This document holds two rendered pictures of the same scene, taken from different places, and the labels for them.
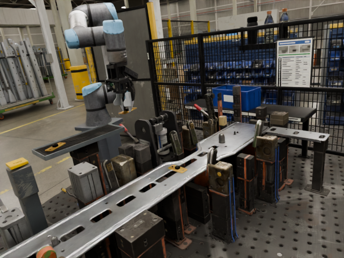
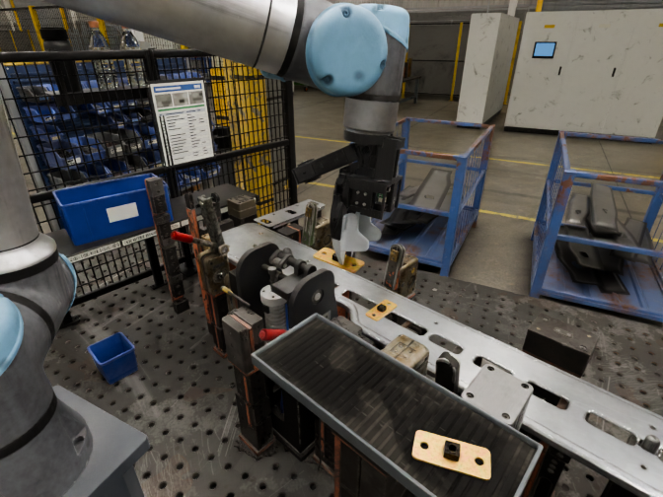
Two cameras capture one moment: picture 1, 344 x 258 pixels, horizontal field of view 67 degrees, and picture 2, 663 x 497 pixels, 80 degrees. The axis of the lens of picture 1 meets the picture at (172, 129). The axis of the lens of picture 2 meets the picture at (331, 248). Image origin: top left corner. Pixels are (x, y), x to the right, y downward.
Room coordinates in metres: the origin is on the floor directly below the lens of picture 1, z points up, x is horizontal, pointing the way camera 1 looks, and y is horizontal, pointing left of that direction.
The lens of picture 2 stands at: (1.15, 0.76, 1.58)
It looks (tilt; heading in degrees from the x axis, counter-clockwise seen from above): 28 degrees down; 267
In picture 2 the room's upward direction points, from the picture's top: straight up
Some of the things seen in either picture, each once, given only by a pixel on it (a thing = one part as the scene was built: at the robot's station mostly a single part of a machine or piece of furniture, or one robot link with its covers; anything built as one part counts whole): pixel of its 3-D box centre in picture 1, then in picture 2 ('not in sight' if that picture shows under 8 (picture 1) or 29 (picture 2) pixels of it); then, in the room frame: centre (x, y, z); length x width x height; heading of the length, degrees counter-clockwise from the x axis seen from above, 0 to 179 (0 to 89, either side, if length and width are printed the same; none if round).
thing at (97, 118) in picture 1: (97, 114); (10, 443); (1.52, 0.43, 1.15); 0.15 x 0.15 x 0.10
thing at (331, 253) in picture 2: (127, 109); (338, 257); (1.11, 0.18, 1.25); 0.08 x 0.04 x 0.01; 143
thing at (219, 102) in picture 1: (221, 132); (201, 270); (1.50, -0.30, 0.95); 0.03 x 0.01 x 0.50; 135
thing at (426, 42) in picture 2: not in sight; (430, 62); (-2.28, -11.66, 1.00); 4.54 x 0.14 x 2.00; 151
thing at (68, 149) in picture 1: (81, 139); (378, 398); (1.07, 0.40, 1.16); 0.37 x 0.14 x 0.02; 135
